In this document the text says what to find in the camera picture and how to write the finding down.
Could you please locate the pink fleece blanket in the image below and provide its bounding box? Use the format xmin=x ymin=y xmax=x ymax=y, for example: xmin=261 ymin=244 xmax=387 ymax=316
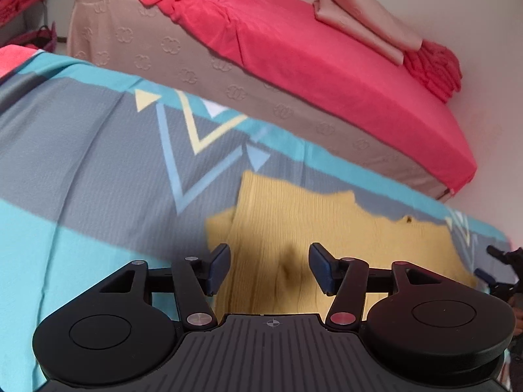
xmin=0 ymin=44 xmax=46 ymax=79

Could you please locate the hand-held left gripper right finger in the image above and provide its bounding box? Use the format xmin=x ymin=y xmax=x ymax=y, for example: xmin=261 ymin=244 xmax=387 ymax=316
xmin=308 ymin=242 xmax=446 ymax=330

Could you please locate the bed with red sheet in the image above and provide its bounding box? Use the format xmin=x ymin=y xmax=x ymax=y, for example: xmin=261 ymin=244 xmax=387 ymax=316
xmin=77 ymin=0 xmax=478 ymax=195

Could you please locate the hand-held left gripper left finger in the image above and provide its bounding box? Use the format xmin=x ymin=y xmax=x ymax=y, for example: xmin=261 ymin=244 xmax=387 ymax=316
xmin=98 ymin=243 xmax=232 ymax=330

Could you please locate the folded salmon pink cloth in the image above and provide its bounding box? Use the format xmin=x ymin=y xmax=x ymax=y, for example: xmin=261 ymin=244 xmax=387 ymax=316
xmin=313 ymin=0 xmax=424 ymax=66

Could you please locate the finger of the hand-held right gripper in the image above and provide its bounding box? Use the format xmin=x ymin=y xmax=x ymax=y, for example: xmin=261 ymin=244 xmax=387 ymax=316
xmin=473 ymin=268 xmax=511 ymax=295
xmin=486 ymin=245 xmax=523 ymax=273

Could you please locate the pink bag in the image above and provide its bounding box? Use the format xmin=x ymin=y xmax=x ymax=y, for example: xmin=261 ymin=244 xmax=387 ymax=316
xmin=24 ymin=24 xmax=59 ymax=52

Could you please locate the folded red cloth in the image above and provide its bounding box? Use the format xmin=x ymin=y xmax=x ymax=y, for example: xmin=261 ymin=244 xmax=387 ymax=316
xmin=402 ymin=40 xmax=464 ymax=104

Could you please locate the beige embossed mattress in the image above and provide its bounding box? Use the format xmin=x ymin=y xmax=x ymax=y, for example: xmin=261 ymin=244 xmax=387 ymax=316
xmin=66 ymin=0 xmax=459 ymax=202

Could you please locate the yellow cable-knit cardigan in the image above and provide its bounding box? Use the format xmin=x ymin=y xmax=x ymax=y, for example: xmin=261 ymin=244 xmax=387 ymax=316
xmin=204 ymin=171 xmax=480 ymax=319

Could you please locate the blue grey patterned bed sheet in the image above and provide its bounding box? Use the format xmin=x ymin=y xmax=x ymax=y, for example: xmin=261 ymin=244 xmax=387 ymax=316
xmin=0 ymin=49 xmax=516 ymax=392

